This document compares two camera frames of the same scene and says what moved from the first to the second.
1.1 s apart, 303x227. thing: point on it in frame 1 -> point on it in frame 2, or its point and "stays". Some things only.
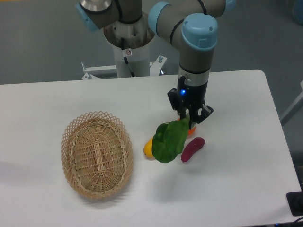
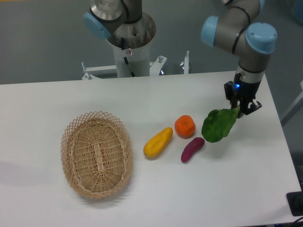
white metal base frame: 155,68 stays
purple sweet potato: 193,146 stays
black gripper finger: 194,116 -> 248,106
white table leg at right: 295,107 stays
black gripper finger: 176,103 -> 230,94
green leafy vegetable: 169,139 -> 218,123
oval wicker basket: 97,154 stays
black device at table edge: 295,200 stays
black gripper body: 191,95 -> 245,91
